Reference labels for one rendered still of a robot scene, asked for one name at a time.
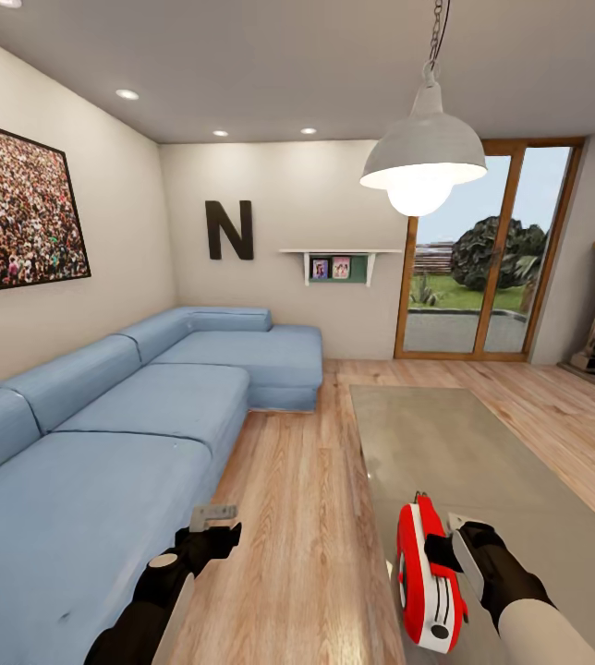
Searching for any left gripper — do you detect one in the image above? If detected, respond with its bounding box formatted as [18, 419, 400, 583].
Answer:
[175, 522, 242, 568]

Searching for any radio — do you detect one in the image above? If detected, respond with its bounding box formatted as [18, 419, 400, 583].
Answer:
[395, 491, 468, 654]

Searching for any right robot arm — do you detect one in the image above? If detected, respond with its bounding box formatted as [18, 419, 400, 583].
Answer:
[425, 513, 595, 665]

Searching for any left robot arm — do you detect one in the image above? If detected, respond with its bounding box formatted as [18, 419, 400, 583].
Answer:
[84, 503, 242, 665]

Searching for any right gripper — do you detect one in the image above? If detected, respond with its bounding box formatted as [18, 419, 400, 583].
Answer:
[425, 533, 463, 574]

